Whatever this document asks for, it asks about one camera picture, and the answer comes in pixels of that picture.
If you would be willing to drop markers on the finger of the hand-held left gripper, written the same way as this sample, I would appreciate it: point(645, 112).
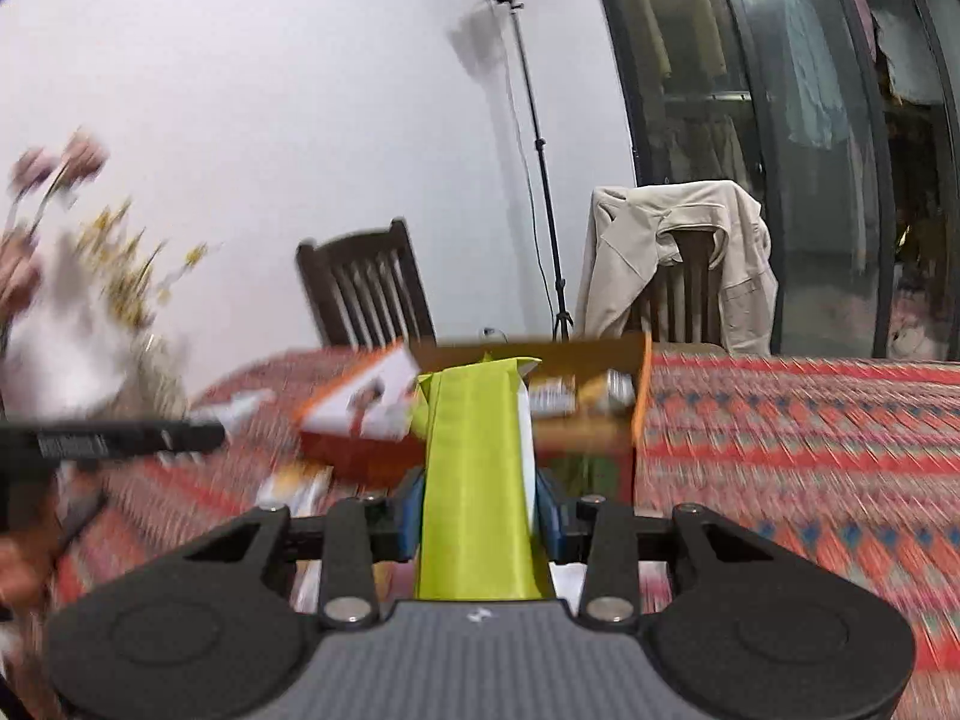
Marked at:
point(150, 439)

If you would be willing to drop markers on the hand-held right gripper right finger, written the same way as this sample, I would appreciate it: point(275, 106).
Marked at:
point(553, 525)

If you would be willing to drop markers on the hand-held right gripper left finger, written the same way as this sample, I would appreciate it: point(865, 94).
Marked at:
point(411, 521)

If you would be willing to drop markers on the green snack packet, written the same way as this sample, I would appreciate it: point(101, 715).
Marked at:
point(472, 480)

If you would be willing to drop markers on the red wooden box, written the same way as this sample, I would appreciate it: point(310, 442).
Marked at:
point(360, 461)

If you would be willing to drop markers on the white snack packet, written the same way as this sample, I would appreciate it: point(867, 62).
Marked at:
point(236, 409)

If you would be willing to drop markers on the pile of snack packets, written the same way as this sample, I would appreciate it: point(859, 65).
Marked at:
point(585, 391)

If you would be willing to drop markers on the person's left hand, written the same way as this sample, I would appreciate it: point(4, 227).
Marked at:
point(19, 570)

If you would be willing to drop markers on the small floral vase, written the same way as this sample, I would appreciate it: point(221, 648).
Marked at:
point(161, 382)

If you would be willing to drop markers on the yellow flower sprigs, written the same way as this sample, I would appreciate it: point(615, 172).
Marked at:
point(120, 292)

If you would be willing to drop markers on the dark wooden chair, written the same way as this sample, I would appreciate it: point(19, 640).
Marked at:
point(360, 292)
point(686, 292)

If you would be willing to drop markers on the patterned tablecloth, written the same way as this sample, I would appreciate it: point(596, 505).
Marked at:
point(787, 450)

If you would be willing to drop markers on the beige jacket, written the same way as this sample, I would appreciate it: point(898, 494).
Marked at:
point(622, 270)

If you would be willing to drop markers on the sliding glass door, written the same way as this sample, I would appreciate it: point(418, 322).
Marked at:
point(825, 202)

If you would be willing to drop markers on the light blue hanging shirt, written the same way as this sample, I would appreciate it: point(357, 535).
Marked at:
point(810, 75)

